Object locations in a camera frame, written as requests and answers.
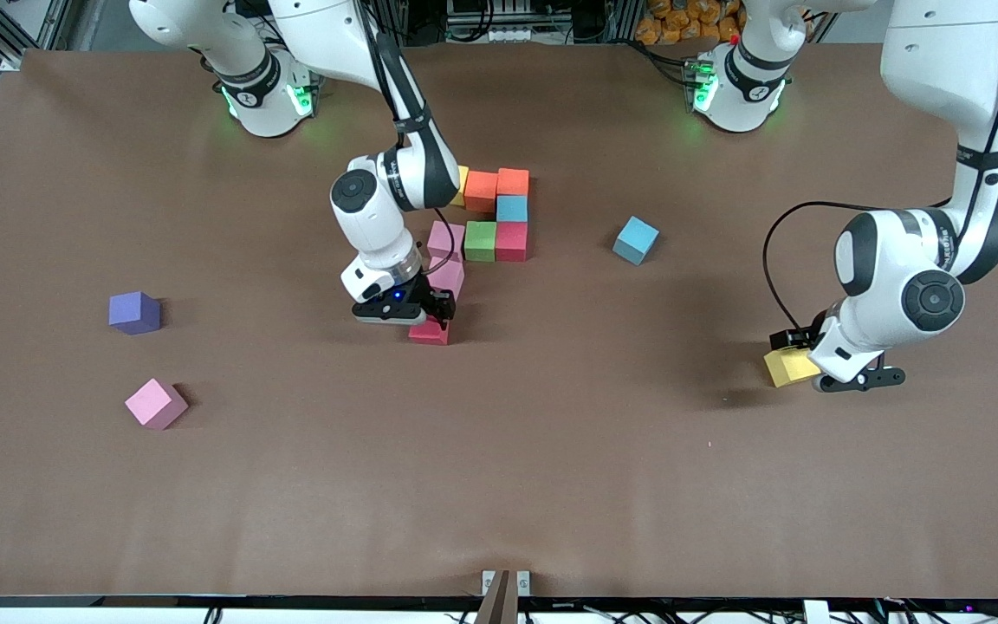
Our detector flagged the red foam block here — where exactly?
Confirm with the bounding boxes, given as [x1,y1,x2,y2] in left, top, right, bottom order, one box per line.
[407,314,453,347]
[494,221,530,263]

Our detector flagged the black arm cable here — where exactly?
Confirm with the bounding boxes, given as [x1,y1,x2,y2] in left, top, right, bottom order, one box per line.
[762,200,955,335]
[419,208,457,278]

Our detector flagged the purple foam block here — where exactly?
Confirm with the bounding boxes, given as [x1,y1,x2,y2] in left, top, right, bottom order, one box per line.
[108,291,163,336]

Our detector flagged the green foam block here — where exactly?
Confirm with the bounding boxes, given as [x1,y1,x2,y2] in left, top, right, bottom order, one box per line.
[463,220,497,263]

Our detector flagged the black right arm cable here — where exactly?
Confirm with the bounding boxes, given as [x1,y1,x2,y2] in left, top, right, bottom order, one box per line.
[419,208,457,278]

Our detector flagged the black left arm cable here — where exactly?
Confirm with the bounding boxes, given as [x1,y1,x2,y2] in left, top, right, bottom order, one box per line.
[762,200,955,335]

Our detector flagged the pink foam block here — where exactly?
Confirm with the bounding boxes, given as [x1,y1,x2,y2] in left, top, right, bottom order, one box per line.
[426,257,466,302]
[124,378,190,431]
[427,220,467,261]

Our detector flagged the grey table edge bracket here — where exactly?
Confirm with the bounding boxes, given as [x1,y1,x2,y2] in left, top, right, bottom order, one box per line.
[475,569,532,624]

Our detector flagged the orange snack bags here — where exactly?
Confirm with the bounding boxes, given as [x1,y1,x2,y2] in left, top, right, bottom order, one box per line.
[636,0,744,46]

